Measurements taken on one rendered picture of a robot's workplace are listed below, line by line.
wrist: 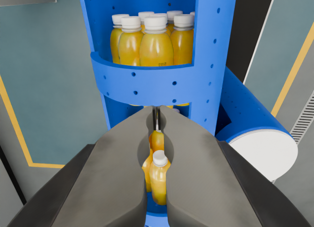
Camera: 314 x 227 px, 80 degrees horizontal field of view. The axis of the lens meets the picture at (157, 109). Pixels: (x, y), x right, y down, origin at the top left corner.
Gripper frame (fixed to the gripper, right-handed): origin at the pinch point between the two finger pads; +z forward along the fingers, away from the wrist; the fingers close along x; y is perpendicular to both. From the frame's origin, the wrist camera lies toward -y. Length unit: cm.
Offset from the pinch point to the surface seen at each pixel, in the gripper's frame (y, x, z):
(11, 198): 191, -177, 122
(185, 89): 7.4, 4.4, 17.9
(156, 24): -1.8, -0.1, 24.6
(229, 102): 32, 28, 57
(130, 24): -1.5, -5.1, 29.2
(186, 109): 26, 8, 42
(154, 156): 30.5, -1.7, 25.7
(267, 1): 0, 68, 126
